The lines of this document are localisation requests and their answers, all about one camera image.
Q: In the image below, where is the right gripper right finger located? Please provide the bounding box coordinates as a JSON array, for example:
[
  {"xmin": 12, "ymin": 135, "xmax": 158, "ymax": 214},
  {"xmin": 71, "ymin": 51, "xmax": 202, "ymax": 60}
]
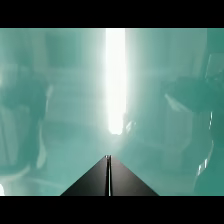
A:
[{"xmin": 108, "ymin": 154, "xmax": 160, "ymax": 197}]

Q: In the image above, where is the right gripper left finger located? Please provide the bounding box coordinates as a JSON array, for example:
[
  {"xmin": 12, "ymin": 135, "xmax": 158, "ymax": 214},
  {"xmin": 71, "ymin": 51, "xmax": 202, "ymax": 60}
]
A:
[{"xmin": 60, "ymin": 154, "xmax": 109, "ymax": 197}]

